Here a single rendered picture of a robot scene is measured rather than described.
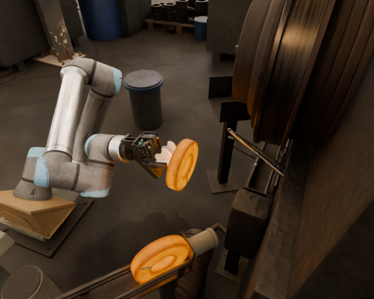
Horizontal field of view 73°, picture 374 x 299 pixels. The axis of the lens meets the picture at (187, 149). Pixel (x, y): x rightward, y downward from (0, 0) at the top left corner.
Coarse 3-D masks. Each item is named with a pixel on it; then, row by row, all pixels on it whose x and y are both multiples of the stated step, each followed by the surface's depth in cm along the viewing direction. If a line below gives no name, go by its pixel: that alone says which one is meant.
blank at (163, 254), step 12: (156, 240) 63; (168, 240) 63; (180, 240) 66; (144, 252) 61; (156, 252) 61; (168, 252) 63; (180, 252) 67; (132, 264) 63; (144, 264) 61; (156, 264) 69; (168, 264) 69; (144, 276) 65
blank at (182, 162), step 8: (184, 144) 71; (192, 144) 73; (176, 152) 70; (184, 152) 69; (192, 152) 76; (176, 160) 69; (184, 160) 71; (192, 160) 79; (168, 168) 69; (176, 168) 69; (184, 168) 79; (192, 168) 81; (168, 176) 70; (176, 176) 69; (184, 176) 77; (168, 184) 72; (176, 184) 71; (184, 184) 78
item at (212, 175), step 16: (224, 80) 143; (208, 96) 148; (224, 96) 150; (224, 112) 125; (240, 112) 127; (224, 128) 147; (224, 144) 151; (224, 160) 161; (208, 176) 181; (224, 176) 171
